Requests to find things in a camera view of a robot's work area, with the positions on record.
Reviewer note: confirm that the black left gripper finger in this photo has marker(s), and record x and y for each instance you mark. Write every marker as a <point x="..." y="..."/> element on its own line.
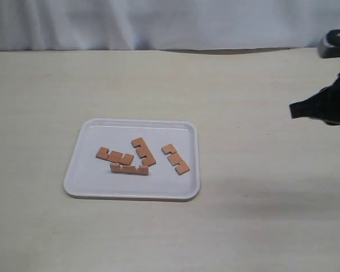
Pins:
<point x="314" y="107"/>

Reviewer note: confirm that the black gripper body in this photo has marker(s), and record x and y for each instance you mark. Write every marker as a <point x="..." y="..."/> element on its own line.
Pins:
<point x="331" y="103"/>

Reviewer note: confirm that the notched wooden piece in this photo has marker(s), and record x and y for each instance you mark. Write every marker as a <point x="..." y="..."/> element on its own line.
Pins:
<point x="114" y="156"/>
<point x="129" y="169"/>
<point x="143" y="152"/>
<point x="175" y="159"/>

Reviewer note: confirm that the white plastic tray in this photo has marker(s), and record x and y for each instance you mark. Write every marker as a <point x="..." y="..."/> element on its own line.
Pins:
<point x="90" y="177"/>

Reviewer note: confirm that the white backdrop curtain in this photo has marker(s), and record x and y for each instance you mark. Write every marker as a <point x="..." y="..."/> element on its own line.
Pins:
<point x="164" y="25"/>

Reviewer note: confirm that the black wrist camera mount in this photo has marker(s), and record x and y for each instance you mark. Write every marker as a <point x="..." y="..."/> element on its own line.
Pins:
<point x="329" y="45"/>

